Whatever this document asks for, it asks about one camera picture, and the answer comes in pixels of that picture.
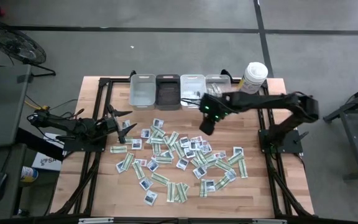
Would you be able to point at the light grey plastic bin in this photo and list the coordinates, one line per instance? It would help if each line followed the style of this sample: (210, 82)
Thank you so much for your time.
(142, 93)

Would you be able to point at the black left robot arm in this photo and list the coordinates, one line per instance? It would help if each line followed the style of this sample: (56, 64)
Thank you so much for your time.
(67, 124)

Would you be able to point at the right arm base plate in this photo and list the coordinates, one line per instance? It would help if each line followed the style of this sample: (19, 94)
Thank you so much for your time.
(291, 144)

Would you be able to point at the clear plastic bin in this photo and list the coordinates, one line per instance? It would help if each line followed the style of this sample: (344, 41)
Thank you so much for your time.
(225, 81)

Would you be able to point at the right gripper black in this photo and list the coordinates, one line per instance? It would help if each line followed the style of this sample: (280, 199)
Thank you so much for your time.
(216, 105)

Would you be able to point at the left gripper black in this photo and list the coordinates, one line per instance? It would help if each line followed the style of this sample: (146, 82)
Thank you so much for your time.
(109, 126)

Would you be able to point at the grey metal side table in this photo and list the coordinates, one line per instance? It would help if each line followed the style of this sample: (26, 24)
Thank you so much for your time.
(351, 140)

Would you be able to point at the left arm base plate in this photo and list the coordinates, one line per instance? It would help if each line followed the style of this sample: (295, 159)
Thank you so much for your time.
(73, 146)

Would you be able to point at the black floor fan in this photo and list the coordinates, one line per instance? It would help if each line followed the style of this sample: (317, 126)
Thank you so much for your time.
(14, 43)

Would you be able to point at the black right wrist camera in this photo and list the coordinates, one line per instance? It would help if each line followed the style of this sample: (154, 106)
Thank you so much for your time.
(207, 127)

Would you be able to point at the white plastic bin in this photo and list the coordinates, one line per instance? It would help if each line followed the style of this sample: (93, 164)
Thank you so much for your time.
(193, 81)

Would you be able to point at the grey desk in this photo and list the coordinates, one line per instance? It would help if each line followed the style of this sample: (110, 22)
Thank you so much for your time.
(2, 102)
(8, 211)

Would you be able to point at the white printed cardboard box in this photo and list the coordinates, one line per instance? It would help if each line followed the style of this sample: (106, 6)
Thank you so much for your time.
(47, 161)

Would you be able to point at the black desk support beam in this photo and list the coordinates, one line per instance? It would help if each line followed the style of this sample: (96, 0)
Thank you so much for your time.
(39, 144)

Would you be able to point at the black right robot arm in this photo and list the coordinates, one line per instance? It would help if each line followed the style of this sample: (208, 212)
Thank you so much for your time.
(259, 101)

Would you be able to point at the white and blue can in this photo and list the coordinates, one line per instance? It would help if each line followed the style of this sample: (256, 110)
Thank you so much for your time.
(29, 174)

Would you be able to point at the disinfecting wipes canister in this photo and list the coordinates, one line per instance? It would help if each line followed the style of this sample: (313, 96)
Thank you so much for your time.
(255, 74)

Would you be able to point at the dark grey plastic bin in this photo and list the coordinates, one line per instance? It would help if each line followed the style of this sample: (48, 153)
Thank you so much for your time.
(168, 93)

